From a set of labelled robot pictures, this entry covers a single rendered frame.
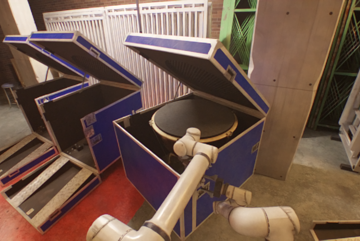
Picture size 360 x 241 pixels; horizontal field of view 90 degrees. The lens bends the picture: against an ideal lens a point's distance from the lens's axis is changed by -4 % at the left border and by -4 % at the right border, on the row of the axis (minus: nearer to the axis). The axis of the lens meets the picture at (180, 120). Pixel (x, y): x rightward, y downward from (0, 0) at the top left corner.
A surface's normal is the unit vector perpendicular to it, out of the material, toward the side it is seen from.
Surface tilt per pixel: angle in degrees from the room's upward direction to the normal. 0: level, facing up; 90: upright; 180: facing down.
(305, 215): 0
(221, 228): 0
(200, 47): 52
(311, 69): 90
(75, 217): 0
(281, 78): 90
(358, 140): 90
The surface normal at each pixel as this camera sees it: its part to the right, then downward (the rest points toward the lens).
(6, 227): -0.03, -0.87
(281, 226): -0.01, -0.19
